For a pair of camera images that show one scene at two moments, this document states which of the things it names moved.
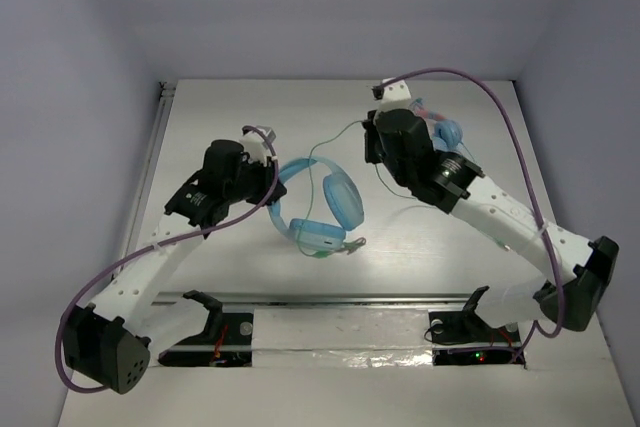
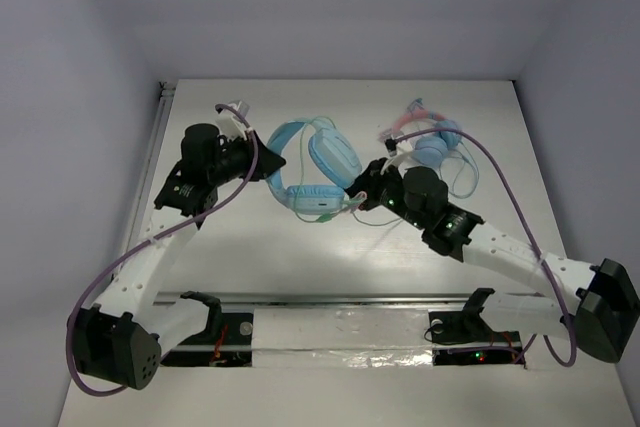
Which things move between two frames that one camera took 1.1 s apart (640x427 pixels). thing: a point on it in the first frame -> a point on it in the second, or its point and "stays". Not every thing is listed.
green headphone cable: [307, 195] -> [354, 196]
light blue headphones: [317, 238] -> [332, 153]
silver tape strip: [342, 337] stays
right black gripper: [370, 153] -> [372, 178]
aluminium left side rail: [166, 97] stays
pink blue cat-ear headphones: [446, 134] stays
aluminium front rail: [351, 300] stays
